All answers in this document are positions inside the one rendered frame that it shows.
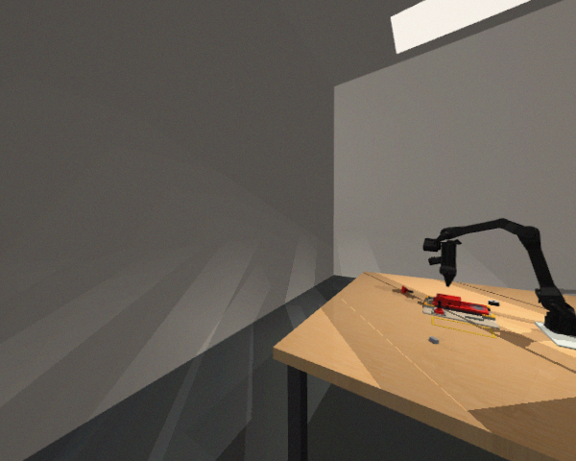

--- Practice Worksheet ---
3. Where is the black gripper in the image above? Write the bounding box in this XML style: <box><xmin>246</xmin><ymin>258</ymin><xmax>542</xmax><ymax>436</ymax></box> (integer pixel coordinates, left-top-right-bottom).
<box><xmin>440</xmin><ymin>253</ymin><xmax>457</xmax><ymax>287</ymax></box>

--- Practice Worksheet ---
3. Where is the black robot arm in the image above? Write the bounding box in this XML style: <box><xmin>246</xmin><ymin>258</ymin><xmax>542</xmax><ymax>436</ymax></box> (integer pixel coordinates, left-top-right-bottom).
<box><xmin>423</xmin><ymin>218</ymin><xmax>576</xmax><ymax>336</ymax></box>

